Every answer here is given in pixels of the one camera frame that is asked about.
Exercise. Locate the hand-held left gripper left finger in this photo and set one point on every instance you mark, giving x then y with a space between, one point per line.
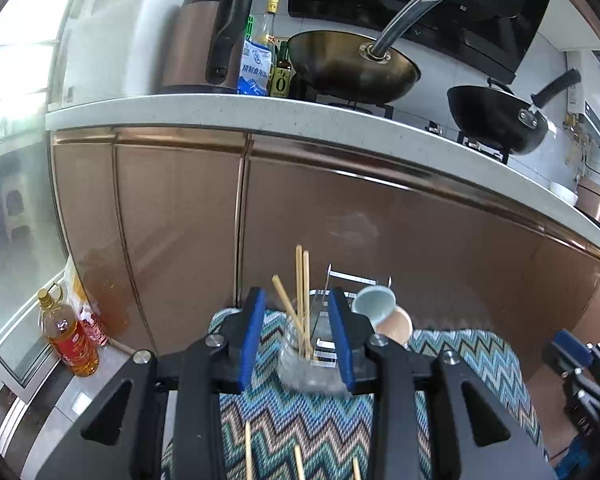
252 340

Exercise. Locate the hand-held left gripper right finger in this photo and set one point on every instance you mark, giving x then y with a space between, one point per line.
340 340

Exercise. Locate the clear glass jar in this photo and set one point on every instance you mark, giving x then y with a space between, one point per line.
305 370

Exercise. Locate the wooden chopstick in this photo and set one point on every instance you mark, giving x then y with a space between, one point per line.
287 302
248 450
299 285
299 462
356 469

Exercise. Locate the light blue cup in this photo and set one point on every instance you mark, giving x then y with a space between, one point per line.
370 305

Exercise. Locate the beige cup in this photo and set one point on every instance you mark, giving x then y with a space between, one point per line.
395 327

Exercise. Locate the zigzag patterned cloth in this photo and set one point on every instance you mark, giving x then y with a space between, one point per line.
300 425

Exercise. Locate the copper lower cabinet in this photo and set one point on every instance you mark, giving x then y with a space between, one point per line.
180 235

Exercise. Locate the white bowl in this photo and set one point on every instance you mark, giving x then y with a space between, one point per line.
562 194

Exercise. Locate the red plastic packet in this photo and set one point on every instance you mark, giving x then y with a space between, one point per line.
94 327

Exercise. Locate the large cooking oil bottle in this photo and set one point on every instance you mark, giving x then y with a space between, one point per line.
75 345

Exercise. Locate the black gas stove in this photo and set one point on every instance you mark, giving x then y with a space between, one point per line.
420 122

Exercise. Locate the black wok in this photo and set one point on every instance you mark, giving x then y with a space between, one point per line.
495 120

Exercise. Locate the white water heater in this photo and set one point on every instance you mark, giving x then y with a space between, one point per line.
592 100

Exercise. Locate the small dark oil bottle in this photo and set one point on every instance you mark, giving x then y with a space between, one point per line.
281 77

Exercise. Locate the blue and white salt bag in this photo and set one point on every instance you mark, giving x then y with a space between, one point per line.
254 70

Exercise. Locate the brass wok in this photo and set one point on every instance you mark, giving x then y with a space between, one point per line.
350 70

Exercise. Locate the glass sliding door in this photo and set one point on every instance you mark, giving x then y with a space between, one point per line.
10 210

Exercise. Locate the copper electric kettle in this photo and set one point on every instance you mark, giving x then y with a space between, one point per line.
195 45

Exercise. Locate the green bottle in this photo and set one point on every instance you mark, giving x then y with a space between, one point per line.
250 27

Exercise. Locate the tall yellow-capped bottle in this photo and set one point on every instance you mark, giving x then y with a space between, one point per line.
267 25

